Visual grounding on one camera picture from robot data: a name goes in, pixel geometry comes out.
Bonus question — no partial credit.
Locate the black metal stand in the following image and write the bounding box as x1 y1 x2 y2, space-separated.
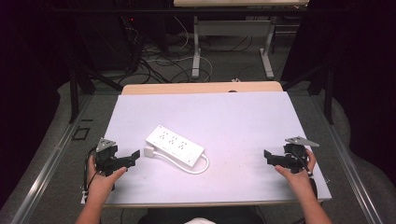
67 60 124 125
280 60 336 126

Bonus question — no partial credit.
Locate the person's left hand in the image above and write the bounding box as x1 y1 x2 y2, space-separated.
86 154 128 204

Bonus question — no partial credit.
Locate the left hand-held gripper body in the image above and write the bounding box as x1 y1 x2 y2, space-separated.
93 137 129 177

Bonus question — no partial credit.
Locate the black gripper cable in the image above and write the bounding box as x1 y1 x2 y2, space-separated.
81 147 98 197
291 150 315 179

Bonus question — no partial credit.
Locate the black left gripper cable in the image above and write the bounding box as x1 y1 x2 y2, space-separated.
81 147 98 197

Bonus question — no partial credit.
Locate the white power strip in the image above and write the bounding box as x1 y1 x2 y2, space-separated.
145 124 205 168

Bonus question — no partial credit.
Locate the wooden table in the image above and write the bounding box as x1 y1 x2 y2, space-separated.
120 80 285 96

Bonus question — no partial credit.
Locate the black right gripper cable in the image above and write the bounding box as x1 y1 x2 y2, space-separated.
291 150 315 179

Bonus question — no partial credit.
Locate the desk with white legs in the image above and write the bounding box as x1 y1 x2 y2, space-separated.
173 0 310 80

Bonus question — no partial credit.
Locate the person's lap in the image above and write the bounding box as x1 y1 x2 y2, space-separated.
137 206 265 224

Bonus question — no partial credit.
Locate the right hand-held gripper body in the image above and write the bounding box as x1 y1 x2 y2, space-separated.
274 135 320 175

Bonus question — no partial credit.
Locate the metal floor rail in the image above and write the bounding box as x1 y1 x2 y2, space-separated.
311 92 385 224
9 93 95 224

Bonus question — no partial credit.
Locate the tangle of floor cables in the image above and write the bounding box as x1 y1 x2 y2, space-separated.
120 15 260 86

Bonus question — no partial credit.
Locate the black equipment rack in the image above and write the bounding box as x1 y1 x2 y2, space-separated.
74 10 143 73

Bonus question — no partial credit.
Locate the white table mat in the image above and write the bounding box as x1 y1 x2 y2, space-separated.
81 91 332 207

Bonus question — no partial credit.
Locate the white power strip cable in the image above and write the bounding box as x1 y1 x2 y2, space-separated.
151 148 210 175

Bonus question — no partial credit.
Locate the person's right hand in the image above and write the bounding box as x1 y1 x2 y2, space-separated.
274 147 318 196

